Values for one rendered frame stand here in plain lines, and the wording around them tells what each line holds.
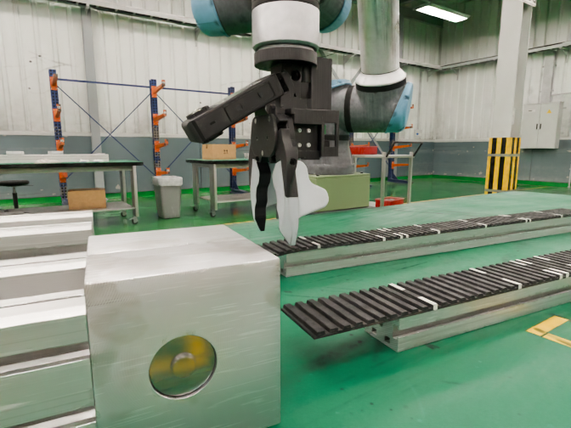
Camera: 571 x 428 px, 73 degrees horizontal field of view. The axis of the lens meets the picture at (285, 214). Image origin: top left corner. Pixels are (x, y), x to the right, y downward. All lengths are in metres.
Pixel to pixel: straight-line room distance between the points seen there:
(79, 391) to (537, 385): 0.27
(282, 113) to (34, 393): 0.33
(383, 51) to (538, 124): 10.95
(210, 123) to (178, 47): 8.17
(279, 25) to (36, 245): 0.31
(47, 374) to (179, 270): 0.07
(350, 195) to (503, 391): 0.76
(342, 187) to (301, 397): 0.76
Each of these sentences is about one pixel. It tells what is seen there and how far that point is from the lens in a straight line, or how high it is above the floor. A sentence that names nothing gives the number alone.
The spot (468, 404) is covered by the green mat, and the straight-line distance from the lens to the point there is 0.28.
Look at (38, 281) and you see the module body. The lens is 0.26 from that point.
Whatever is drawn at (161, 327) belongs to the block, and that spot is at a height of 0.85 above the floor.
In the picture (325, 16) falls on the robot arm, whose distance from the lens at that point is 0.56.
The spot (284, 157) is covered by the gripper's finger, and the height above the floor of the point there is 0.92.
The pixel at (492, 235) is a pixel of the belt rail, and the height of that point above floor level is 0.79.
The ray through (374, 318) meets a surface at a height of 0.81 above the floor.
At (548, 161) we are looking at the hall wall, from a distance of 11.95.
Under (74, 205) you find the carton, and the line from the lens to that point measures 5.20.
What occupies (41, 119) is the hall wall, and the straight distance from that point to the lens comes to 7.91.
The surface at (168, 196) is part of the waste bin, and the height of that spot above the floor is 0.30.
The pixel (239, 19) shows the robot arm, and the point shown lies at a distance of 0.60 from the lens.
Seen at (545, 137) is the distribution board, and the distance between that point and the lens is 11.72.
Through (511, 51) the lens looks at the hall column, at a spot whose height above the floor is 2.32.
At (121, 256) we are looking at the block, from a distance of 0.22.
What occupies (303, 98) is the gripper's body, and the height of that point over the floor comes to 0.99.
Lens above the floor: 0.93
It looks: 10 degrees down
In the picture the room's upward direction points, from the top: straight up
